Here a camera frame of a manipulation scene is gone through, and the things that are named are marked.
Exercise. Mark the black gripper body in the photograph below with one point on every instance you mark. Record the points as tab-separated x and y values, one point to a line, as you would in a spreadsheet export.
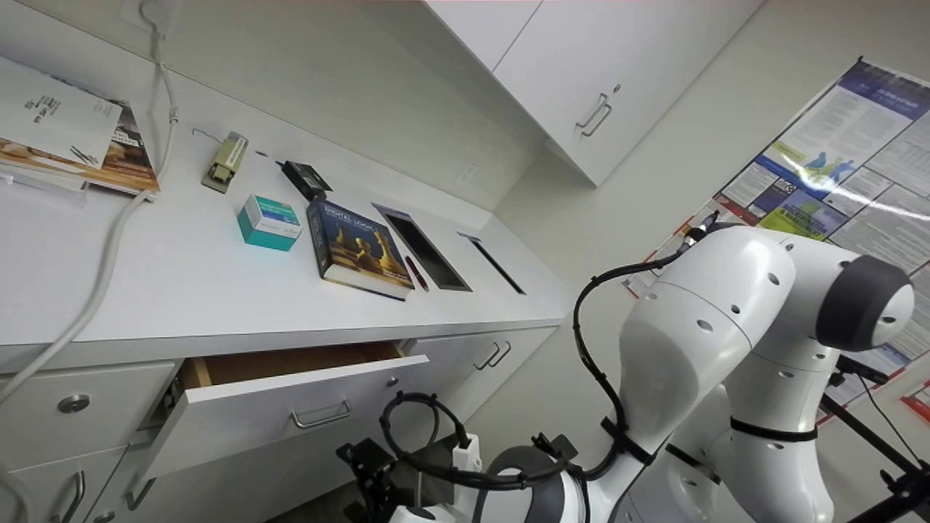
372	474

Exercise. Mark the silver drawer handle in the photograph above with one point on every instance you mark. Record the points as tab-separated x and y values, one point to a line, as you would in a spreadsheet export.
321	416

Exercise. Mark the white drawer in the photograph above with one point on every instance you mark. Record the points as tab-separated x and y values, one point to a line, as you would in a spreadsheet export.
32	432
245	407

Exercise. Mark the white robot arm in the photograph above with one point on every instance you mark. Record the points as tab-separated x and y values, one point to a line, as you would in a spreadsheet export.
725	365

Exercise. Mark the black pen on counter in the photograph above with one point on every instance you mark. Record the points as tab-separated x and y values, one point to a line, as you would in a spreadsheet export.
414	268

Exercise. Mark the dark blue book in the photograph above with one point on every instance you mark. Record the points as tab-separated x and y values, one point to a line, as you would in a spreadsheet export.
356	251

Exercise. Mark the teal white small box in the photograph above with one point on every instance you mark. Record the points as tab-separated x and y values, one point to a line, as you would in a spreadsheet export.
267	224

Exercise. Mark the black small device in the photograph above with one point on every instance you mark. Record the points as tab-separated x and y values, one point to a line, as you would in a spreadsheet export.
306	179

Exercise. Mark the round silver lock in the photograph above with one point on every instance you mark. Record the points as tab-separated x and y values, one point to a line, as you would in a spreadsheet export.
71	405

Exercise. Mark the stacked books and papers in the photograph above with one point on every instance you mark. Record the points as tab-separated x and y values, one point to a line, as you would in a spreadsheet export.
71	139

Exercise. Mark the black tripod stand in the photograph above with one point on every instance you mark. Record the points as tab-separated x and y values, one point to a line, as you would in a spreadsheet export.
910	490

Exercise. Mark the silver right cabinet handle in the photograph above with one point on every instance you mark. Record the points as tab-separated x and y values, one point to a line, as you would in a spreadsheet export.
495	357

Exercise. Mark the silver cabinet handle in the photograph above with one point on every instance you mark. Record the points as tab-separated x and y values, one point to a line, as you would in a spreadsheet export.
596	117
495	357

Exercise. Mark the silver lower left handle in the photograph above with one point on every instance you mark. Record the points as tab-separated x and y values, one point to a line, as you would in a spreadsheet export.
71	499

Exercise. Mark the silver upper cabinet handle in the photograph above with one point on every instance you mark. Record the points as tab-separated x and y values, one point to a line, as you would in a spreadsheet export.
596	117

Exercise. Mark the white upper wall cabinet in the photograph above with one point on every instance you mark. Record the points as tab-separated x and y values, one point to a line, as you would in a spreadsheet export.
555	57

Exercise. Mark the wall poster with text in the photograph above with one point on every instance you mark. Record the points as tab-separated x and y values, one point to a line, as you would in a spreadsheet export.
851	166

